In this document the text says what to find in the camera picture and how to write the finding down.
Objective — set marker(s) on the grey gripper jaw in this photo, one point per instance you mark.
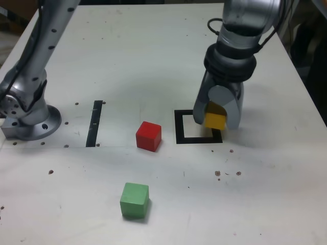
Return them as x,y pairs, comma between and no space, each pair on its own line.
199,109
233,112

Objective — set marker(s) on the yellow cube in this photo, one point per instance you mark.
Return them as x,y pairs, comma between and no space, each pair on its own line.
214,121

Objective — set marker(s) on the red cube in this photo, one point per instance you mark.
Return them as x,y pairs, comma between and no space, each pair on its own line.
148,137

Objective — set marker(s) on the green cube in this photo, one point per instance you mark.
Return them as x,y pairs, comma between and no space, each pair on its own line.
134,201

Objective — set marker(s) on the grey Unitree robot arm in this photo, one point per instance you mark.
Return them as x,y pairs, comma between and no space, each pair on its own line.
28,122

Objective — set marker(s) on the black tape square outline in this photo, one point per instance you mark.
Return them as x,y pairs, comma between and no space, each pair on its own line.
178,130

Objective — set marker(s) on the black tape strip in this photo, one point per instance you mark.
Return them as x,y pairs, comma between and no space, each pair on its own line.
94,122

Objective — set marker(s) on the pale hanging cloth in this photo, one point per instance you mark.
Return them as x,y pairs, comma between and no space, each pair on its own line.
292,12

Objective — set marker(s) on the brown cardboard box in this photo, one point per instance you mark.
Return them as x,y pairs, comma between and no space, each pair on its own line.
12,21

